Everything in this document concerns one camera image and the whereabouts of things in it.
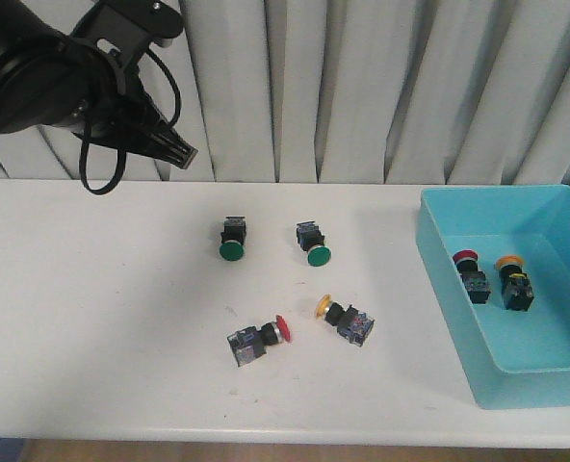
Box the white pleated curtain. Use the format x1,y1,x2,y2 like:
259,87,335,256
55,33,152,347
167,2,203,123
0,0,570,186

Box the green mushroom push button left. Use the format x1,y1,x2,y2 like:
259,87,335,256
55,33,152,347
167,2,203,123
219,216,246,262

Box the light blue plastic box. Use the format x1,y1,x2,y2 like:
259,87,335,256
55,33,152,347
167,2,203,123
416,185,570,409

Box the red mushroom push button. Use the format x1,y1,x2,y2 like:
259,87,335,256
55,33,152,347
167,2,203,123
453,249,491,304

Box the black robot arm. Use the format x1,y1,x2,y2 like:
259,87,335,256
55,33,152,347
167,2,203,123
0,1,197,169

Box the red push button lying sideways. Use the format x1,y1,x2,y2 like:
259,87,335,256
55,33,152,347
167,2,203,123
226,315,292,368

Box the yellow mushroom push button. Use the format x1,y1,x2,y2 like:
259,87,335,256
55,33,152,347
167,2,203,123
494,254,534,312

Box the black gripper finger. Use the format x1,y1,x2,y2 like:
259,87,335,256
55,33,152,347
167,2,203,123
130,122,198,169

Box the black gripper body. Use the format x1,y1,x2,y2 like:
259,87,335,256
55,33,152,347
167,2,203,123
67,38,174,153

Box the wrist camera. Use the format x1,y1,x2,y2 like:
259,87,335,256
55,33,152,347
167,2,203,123
71,1,184,69

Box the yellow push button lying sideways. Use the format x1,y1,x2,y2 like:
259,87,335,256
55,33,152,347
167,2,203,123
315,295,375,347

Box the green mushroom push button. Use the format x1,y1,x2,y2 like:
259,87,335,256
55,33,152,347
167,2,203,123
219,216,246,262
296,221,331,267

